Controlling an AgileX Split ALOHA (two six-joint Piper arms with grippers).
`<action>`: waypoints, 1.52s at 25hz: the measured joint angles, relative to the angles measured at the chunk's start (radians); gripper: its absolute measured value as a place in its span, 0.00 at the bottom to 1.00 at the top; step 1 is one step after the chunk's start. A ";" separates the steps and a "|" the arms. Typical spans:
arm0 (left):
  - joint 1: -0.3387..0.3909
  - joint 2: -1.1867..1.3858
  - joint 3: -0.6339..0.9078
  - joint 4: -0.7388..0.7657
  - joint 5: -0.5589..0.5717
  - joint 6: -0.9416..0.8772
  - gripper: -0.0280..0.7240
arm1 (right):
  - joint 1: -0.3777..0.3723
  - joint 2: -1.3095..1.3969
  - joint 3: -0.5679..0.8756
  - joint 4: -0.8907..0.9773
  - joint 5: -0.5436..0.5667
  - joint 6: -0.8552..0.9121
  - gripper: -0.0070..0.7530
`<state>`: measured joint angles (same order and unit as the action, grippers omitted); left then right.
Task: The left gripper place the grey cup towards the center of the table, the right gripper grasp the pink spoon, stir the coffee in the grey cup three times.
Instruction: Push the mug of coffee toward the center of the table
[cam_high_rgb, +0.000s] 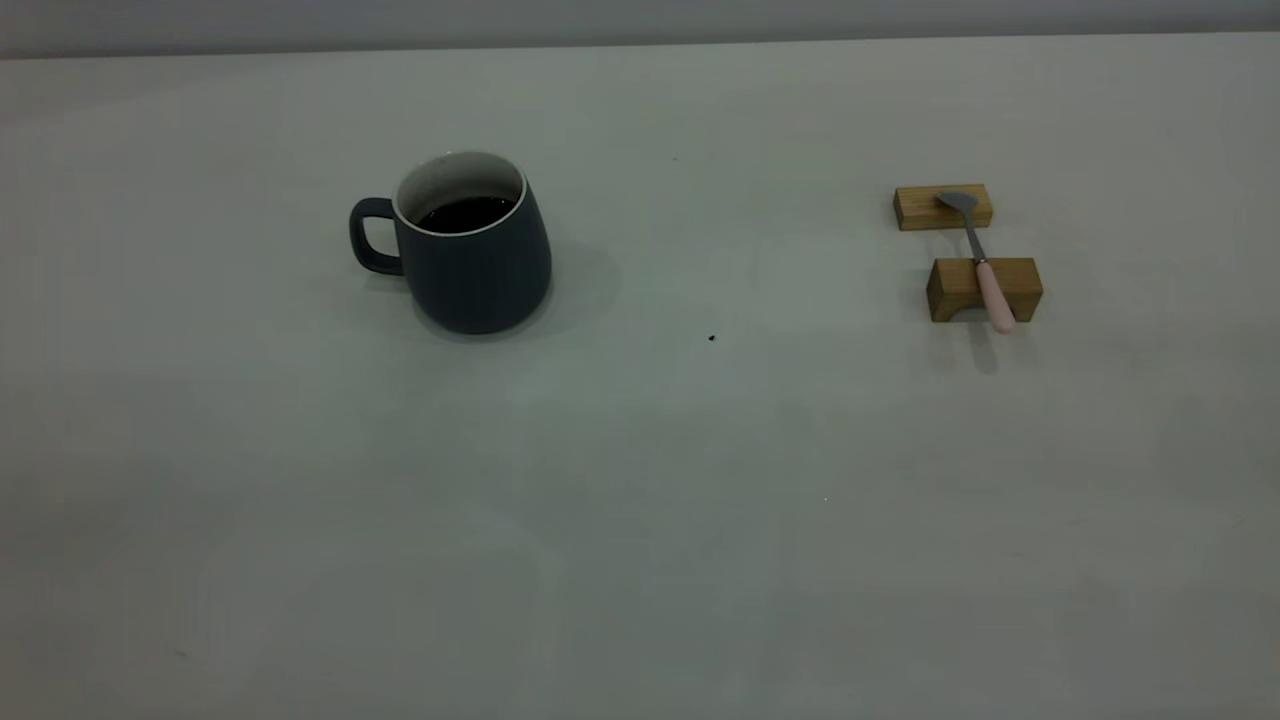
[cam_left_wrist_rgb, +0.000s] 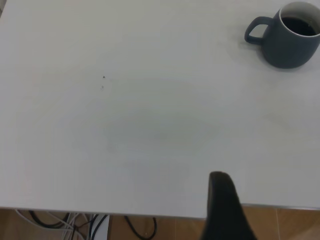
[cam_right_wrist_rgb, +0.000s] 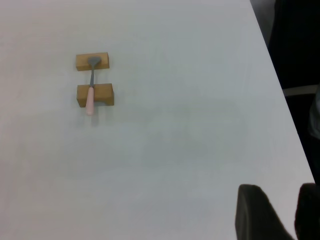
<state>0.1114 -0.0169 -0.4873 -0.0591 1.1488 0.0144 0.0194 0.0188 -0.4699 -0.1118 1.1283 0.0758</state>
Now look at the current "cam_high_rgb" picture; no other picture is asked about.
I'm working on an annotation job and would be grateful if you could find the flat rectangular wooden block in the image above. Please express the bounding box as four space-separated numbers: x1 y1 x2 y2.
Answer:
893 183 995 232

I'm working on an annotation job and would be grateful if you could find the dark coffee liquid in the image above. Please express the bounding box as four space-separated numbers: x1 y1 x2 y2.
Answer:
415 197 517 236

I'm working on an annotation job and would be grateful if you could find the metal spoon with pink handle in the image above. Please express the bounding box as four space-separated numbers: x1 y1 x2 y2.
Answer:
936 190 1017 335

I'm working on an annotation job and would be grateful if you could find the arched wooden block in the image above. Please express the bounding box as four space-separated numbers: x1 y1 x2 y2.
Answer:
926 255 1045 323

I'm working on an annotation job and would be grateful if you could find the dark grey ceramic mug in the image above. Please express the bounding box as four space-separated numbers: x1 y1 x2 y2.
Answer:
349 150 553 336

